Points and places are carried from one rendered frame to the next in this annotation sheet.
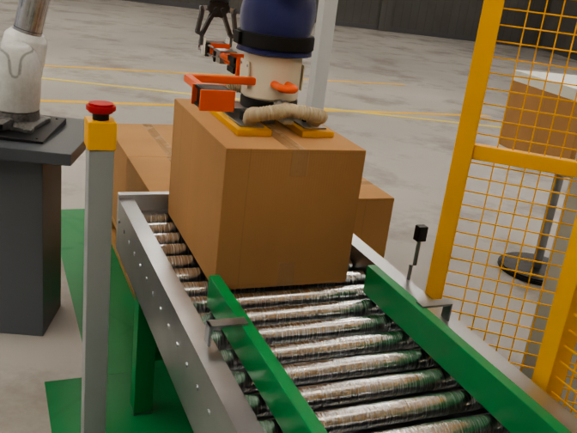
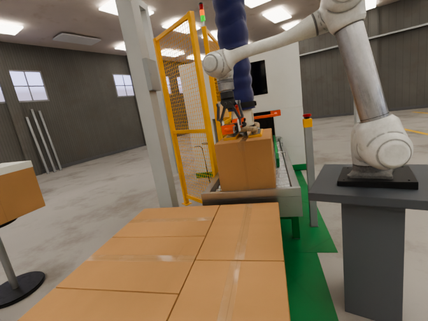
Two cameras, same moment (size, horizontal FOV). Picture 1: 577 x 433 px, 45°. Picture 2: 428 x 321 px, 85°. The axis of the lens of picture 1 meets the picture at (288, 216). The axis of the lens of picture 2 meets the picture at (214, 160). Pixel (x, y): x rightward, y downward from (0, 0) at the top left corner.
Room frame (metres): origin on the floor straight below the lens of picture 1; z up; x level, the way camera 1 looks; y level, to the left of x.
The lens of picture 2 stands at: (3.71, 1.10, 1.21)
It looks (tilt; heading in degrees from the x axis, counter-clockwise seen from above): 12 degrees down; 219
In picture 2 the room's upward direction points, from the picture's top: 9 degrees counter-clockwise
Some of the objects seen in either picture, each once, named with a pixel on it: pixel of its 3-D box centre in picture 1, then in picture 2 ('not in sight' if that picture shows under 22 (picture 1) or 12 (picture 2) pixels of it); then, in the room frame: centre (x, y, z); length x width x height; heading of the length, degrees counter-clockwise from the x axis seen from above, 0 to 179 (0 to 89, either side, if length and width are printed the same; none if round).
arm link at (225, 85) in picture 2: not in sight; (225, 86); (2.59, 0.34, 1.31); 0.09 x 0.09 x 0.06
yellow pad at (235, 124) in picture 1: (236, 113); (256, 131); (2.02, 0.19, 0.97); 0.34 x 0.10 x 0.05; 24
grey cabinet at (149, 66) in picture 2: not in sight; (151, 75); (2.08, -0.88, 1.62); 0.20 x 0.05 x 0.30; 25
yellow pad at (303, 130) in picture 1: (296, 115); (233, 134); (2.10, 0.01, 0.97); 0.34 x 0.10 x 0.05; 24
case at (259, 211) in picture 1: (255, 185); (249, 158); (2.06, 0.11, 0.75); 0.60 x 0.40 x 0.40; 23
